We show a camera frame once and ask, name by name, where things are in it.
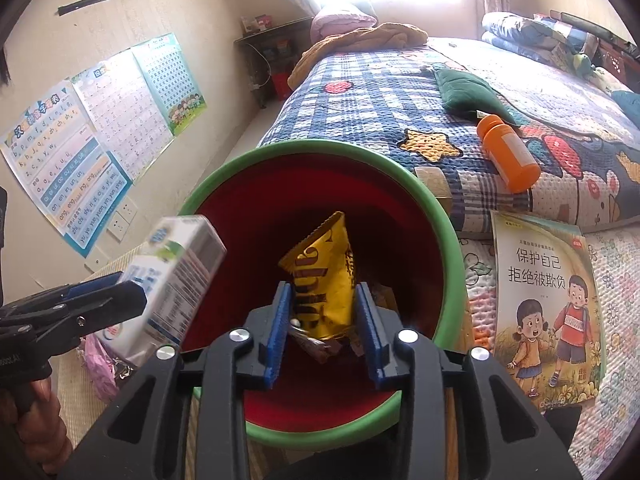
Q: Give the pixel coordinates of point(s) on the brown blanket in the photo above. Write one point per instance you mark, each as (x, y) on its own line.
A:
(370, 35)

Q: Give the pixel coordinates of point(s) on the children's picture book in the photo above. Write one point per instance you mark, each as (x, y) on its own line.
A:
(540, 270)

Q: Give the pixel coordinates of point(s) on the dark green cushion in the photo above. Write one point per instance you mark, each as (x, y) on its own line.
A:
(465, 90)

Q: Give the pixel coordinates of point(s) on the folded patterned quilt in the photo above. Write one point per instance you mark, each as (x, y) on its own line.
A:
(520, 30)

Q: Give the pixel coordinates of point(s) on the teal cushion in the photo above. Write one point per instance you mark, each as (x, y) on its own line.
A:
(627, 105)

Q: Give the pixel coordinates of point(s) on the blue-bordered letter wall poster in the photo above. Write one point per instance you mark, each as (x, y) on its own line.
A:
(60, 170)

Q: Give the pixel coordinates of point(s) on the pink crumpled wrapper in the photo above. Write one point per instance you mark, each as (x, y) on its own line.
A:
(100, 365)

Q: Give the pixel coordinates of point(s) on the person's left hand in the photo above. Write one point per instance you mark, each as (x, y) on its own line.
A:
(42, 440)

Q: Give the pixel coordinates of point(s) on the white chart wall poster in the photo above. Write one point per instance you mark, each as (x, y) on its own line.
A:
(125, 105)

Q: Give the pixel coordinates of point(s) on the dark bedside table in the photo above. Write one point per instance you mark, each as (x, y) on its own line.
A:
(280, 30)

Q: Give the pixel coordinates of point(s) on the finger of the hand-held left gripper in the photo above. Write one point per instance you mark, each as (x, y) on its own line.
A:
(75, 290)
(110, 305)

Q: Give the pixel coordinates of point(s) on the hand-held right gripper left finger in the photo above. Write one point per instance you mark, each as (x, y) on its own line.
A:
(280, 330)

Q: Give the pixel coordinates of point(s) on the orange plastic bottle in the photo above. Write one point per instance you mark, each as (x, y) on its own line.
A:
(510, 155)

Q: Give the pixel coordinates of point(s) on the small red white box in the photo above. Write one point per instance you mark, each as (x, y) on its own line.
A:
(255, 23)

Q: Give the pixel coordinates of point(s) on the yellow snack packet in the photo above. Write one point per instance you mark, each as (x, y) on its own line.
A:
(325, 270)

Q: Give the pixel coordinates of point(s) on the green-bordered chart wall poster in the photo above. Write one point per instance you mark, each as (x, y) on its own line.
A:
(170, 80)

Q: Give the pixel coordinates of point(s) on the blue patchwork bed quilt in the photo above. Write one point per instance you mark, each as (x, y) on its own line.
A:
(360, 110)

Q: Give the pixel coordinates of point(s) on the white wall socket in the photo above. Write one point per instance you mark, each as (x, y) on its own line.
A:
(127, 207)
(116, 226)
(97, 258)

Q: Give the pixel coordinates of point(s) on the dark wooden headboard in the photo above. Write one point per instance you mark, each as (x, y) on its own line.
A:
(615, 55)

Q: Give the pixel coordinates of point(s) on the pink folded blanket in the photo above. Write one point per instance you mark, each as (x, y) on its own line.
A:
(340, 20)

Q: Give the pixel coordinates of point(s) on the green plush toy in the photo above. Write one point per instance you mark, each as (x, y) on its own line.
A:
(582, 62)

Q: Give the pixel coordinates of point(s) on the red bin with green rim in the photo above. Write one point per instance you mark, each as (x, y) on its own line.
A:
(325, 190)

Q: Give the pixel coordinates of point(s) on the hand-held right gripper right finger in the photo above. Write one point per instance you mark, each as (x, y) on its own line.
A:
(370, 335)

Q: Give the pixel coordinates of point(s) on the white milk carton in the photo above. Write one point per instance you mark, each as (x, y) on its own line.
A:
(175, 270)

